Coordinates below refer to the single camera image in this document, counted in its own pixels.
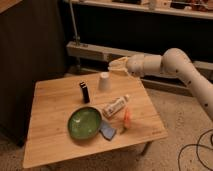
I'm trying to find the grey metal shelf rail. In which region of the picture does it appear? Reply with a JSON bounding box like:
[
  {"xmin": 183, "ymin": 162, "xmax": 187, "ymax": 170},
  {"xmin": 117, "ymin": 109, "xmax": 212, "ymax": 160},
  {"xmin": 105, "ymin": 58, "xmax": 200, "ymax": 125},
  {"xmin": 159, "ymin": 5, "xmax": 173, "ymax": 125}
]
[{"xmin": 66, "ymin": 41, "xmax": 213, "ymax": 81}]

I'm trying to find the upper wooden shelf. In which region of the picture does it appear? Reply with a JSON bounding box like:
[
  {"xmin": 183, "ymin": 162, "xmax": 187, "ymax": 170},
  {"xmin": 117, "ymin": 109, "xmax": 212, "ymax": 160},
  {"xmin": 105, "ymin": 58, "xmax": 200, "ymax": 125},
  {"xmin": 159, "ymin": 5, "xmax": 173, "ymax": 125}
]
[{"xmin": 63, "ymin": 0, "xmax": 213, "ymax": 20}]

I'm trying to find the orange toy carrot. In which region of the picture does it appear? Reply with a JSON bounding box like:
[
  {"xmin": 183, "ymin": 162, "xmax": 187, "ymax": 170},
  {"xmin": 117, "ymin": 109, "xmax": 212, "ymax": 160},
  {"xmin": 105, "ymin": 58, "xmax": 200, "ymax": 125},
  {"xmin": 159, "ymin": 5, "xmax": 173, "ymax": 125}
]
[{"xmin": 121, "ymin": 107, "xmax": 131, "ymax": 134}]

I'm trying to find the green ceramic bowl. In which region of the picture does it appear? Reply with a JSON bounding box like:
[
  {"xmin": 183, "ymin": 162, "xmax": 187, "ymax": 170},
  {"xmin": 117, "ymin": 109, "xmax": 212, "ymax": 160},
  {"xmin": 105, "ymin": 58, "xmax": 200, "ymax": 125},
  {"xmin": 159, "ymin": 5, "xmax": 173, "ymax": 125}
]
[{"xmin": 67, "ymin": 107, "xmax": 102, "ymax": 140}]

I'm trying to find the black floor cable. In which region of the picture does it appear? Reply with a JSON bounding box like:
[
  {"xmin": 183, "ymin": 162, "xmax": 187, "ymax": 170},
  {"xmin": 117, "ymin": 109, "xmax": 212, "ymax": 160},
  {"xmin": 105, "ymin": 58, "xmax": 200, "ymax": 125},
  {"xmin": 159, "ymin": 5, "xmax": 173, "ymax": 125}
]
[{"xmin": 177, "ymin": 129, "xmax": 213, "ymax": 171}]

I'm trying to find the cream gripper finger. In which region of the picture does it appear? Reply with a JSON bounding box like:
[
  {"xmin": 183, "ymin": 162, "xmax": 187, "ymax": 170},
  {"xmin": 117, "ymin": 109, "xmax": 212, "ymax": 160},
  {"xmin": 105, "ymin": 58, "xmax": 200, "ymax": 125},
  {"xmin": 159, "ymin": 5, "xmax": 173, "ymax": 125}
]
[
  {"xmin": 109, "ymin": 57, "xmax": 128, "ymax": 67},
  {"xmin": 108, "ymin": 67, "xmax": 127, "ymax": 73}
]

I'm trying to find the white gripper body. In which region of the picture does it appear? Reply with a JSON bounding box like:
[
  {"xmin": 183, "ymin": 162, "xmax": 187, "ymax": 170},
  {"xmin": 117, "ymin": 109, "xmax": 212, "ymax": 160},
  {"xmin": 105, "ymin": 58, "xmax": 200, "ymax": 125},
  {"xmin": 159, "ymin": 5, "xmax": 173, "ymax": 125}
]
[{"xmin": 126, "ymin": 54, "xmax": 144, "ymax": 77}]

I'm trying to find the blue cloth piece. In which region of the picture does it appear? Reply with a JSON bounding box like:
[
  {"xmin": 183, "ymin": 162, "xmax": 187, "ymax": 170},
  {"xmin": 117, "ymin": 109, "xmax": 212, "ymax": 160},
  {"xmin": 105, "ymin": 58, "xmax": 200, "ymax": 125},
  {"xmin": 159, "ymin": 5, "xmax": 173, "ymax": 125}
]
[{"xmin": 100, "ymin": 121, "xmax": 116, "ymax": 141}]

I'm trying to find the wooden folding table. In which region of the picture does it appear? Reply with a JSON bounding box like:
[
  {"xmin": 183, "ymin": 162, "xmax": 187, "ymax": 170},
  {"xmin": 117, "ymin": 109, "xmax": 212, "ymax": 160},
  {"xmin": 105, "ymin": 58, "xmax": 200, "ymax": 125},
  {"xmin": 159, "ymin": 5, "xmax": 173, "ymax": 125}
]
[{"xmin": 23, "ymin": 74, "xmax": 168, "ymax": 168}]

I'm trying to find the white tube with cap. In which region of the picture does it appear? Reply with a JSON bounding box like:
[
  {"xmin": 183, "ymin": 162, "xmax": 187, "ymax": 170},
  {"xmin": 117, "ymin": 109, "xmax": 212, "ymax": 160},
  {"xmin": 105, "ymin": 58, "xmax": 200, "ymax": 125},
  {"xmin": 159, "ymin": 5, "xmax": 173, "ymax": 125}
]
[{"xmin": 103, "ymin": 94, "xmax": 130, "ymax": 118}]

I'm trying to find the dark cabinet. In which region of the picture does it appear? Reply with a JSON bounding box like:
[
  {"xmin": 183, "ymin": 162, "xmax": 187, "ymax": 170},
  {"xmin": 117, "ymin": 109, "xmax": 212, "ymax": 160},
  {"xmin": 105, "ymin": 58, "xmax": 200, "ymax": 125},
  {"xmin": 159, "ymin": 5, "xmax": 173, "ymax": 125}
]
[{"xmin": 0, "ymin": 0, "xmax": 66, "ymax": 146}]

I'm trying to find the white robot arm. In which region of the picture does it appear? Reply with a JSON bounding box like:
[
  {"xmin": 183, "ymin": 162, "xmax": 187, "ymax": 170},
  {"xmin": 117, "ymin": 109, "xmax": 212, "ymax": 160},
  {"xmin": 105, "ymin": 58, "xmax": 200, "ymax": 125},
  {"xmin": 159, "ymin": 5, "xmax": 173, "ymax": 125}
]
[{"xmin": 108, "ymin": 48, "xmax": 213, "ymax": 121}]

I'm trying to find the metal vertical pole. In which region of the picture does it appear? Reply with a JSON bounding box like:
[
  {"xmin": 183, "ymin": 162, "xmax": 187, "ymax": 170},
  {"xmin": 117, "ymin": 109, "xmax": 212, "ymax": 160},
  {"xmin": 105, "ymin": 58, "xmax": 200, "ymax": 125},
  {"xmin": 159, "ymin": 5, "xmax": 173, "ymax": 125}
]
[{"xmin": 69, "ymin": 0, "xmax": 81, "ymax": 46}]

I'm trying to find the white ceramic cup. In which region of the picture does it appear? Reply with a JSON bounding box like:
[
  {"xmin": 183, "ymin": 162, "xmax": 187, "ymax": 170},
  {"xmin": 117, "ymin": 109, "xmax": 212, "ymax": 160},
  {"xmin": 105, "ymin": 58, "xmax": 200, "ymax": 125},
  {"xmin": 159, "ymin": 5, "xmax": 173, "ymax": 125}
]
[{"xmin": 98, "ymin": 72, "xmax": 110, "ymax": 91}]

